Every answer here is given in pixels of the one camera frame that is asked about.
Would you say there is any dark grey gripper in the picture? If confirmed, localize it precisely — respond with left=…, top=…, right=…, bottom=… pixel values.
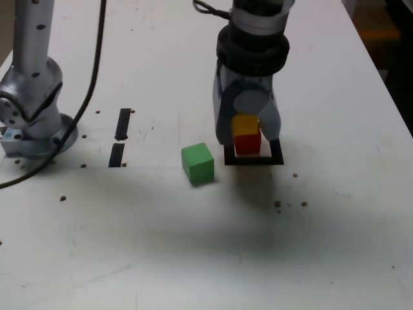
left=212, top=60, right=283, bottom=146

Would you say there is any yellow cube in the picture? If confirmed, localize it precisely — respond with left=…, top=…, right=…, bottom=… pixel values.
left=232, top=114, right=261, bottom=137

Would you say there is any red cube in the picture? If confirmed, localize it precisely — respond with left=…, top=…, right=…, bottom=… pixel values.
left=234, top=132, right=261, bottom=156

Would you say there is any green cube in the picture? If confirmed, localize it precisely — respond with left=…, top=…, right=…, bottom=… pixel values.
left=181, top=142, right=216, bottom=187

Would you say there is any black tape square outline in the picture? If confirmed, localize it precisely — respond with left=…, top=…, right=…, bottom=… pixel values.
left=223, top=138, right=285, bottom=166

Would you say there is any black tape strip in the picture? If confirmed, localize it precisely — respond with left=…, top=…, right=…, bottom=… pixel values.
left=108, top=108, right=132, bottom=168

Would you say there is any brown cardboard box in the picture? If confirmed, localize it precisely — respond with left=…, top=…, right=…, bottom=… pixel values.
left=351, top=0, right=403, bottom=43

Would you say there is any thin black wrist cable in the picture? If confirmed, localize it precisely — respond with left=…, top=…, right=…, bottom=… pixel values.
left=192, top=0, right=232, bottom=17

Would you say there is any long black cable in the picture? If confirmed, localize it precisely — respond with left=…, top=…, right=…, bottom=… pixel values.
left=0, top=0, right=108, bottom=190

